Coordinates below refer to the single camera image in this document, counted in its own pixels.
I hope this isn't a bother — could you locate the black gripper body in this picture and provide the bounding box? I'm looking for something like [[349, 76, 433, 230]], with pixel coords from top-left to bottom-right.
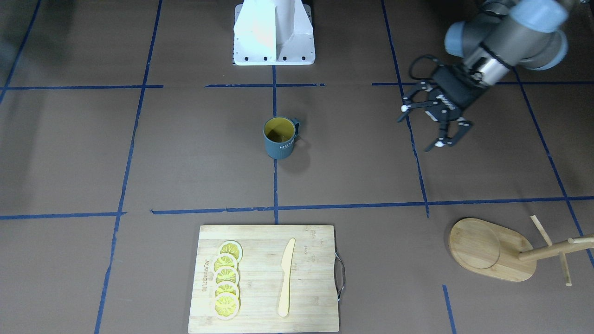
[[429, 65, 488, 116]]

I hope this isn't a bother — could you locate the dark teal mug yellow inside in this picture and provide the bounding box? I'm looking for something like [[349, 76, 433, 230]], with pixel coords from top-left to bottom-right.
[[263, 116, 300, 160]]

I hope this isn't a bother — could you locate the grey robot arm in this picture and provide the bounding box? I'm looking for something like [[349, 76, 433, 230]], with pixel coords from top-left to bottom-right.
[[399, 0, 570, 151]]

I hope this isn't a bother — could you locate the wooden cup storage rack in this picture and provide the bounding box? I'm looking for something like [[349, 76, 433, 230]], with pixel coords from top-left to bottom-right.
[[448, 215, 593, 287]]

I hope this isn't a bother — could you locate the bamboo cutting board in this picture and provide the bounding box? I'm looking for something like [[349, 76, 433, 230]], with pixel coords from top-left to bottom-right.
[[187, 225, 340, 334]]

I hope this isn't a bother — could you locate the yellow plastic knife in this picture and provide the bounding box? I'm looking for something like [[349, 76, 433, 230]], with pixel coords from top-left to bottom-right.
[[277, 238, 296, 317]]

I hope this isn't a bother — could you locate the lemon slice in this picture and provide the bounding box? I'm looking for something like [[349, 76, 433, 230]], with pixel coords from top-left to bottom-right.
[[214, 280, 240, 298], [218, 240, 243, 262], [214, 266, 240, 285], [214, 292, 240, 321], [213, 252, 238, 271]]

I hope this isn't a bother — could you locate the black camera cable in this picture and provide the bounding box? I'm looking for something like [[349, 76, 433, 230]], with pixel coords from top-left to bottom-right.
[[409, 55, 441, 82]]

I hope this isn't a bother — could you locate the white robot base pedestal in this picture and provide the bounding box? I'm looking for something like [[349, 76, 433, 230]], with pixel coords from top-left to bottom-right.
[[232, 0, 316, 66]]

